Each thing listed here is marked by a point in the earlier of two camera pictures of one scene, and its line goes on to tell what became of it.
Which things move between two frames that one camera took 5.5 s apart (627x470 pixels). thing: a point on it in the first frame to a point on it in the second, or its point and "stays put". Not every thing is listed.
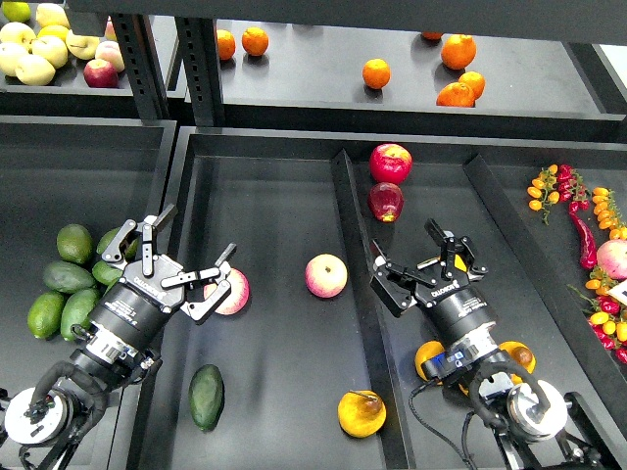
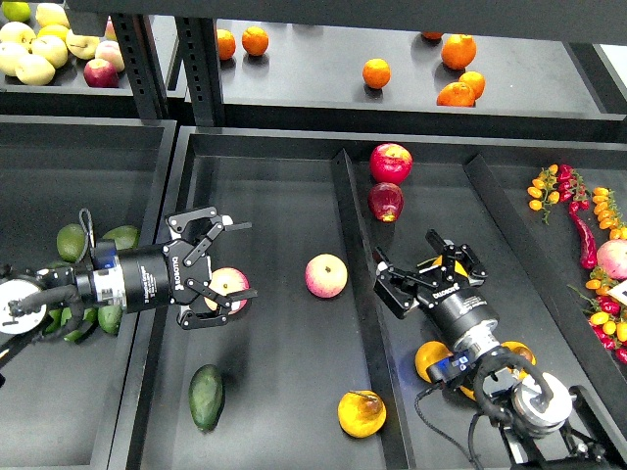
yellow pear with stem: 361,413 stays put
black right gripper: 456,309 stays put
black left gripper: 134,309 to 155,277
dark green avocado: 206,397 stays put
